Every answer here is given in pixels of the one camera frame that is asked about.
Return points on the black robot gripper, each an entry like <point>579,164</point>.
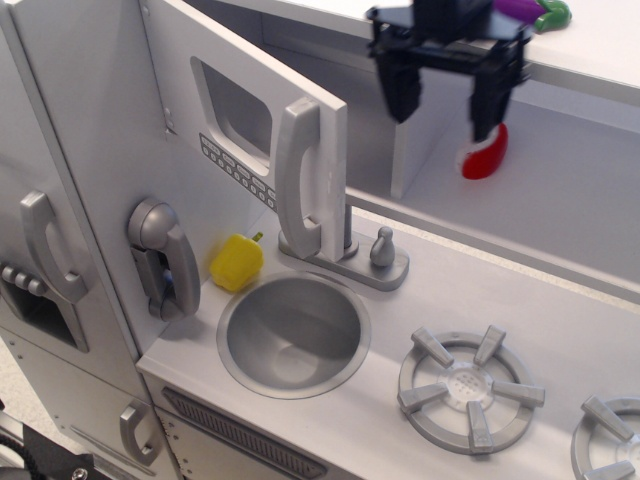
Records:
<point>464,37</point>

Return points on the silver lower fridge handle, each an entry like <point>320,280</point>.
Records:
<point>139,438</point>

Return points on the grey fridge ice dispenser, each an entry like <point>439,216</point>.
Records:
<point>32,301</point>

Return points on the purple toy eggplant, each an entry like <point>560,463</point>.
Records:
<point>541,15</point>

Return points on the dark grey oven vent panel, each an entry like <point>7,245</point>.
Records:
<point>248,440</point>

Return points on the silver left stove burner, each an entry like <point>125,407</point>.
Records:
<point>467,393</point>

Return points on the silver upper fridge handle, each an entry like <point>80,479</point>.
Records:
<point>37,215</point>

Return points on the round silver toy sink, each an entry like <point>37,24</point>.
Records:
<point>294,335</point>

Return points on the silver stove burner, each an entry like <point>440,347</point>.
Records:
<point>605,443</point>
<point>467,393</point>

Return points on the silver right stove burner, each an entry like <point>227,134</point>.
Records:
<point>605,443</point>

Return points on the yellow toy bell pepper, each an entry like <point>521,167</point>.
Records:
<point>239,261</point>

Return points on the silver fridge handle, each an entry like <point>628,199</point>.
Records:
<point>139,438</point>
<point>37,215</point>

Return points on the silver toy faucet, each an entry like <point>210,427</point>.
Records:
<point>374,262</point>

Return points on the grey toy microwave door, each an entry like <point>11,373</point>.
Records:
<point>225,97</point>

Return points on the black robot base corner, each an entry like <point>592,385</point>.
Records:
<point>27,454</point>

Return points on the silver toy wall phone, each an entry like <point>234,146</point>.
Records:
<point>164,260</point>

